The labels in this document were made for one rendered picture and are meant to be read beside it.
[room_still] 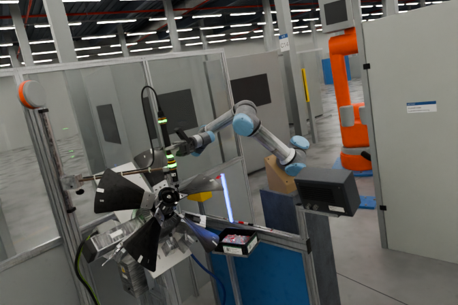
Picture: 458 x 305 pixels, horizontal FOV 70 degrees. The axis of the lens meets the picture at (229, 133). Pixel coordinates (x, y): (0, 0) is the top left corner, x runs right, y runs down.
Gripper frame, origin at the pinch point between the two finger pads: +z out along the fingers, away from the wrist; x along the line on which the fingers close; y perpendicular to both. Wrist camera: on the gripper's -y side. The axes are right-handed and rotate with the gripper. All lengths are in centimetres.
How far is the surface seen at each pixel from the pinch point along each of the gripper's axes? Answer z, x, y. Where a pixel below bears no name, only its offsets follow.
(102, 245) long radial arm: 41, 6, 37
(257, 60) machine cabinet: -378, 227, -52
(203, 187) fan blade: -17.4, -5.1, 28.1
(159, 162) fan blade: -3.0, 11.5, 9.4
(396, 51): -182, -63, -29
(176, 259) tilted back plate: 7, 0, 61
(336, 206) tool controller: -35, -77, 36
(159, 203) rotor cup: 12.3, -4.8, 26.0
